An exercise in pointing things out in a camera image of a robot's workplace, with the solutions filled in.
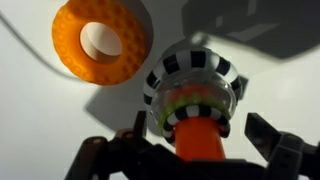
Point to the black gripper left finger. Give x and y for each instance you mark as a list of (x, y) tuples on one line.
[(140, 122)]

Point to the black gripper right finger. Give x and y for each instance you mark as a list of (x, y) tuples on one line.
[(263, 133)]

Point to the orange stake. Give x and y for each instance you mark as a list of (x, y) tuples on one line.
[(200, 141)]

